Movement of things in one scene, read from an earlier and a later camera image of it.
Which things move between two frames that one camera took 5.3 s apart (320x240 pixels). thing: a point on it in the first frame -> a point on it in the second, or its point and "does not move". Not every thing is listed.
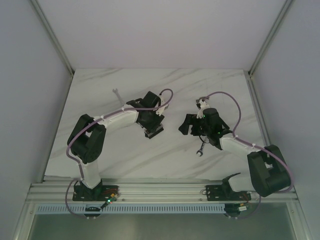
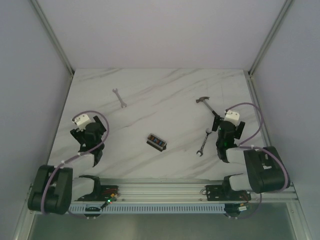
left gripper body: [153, 130] -> [75, 133]
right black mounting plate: [218, 193] does not move
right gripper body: [198, 128] -> [238, 132]
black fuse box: [149, 135] -> [156, 142]
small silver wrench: [119, 97] does not move
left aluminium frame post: [48, 29] does not move
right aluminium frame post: [269, 37] does not move
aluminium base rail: [58, 190] does not move
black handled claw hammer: [203, 98] does not move
